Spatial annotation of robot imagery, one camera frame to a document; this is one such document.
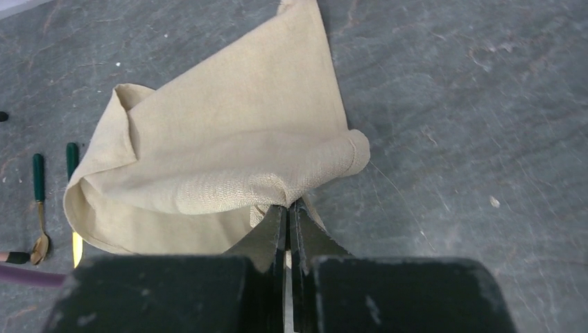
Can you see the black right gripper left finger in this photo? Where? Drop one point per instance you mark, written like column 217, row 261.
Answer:
column 241, row 290

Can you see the black rubber stand foot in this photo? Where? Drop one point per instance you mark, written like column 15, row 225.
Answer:
column 3, row 116

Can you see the beige cloth napkin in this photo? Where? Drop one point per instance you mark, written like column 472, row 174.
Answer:
column 192, row 167

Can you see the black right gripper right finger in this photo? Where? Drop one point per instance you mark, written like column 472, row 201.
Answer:
column 336, row 292

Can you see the pink perforated music stand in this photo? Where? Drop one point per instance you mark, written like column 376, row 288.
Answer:
column 13, row 257

